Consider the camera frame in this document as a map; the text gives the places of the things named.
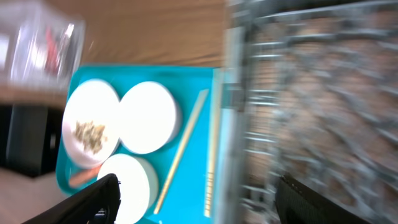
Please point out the right wooden chopstick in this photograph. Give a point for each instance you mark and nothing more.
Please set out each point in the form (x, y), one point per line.
(213, 138)

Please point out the left wooden chopstick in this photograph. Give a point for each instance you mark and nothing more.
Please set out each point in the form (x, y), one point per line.
(187, 132)

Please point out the wooden chopstick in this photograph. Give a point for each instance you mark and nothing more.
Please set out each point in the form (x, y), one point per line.
(187, 132)
(213, 138)

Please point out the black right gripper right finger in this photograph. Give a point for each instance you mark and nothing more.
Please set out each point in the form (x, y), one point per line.
(298, 204)

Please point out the white plate with food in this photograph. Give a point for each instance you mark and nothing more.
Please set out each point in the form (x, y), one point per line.
(89, 129)

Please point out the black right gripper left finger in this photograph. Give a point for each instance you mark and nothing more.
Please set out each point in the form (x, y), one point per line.
(96, 203)

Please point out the orange carrot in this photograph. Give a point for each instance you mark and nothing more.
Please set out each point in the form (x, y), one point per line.
(82, 177)

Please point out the red snack wrapper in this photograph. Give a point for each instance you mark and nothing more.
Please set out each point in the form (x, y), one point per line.
(52, 63)

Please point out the grey dishwasher rack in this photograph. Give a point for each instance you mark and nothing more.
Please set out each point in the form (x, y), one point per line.
(310, 91)

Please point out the black plastic bin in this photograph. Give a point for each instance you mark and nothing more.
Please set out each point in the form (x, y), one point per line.
(30, 138)

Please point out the clear plastic bin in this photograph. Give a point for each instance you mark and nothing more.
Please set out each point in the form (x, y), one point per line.
(24, 48)

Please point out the pale green bowl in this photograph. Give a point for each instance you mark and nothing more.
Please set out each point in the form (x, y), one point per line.
(138, 186)

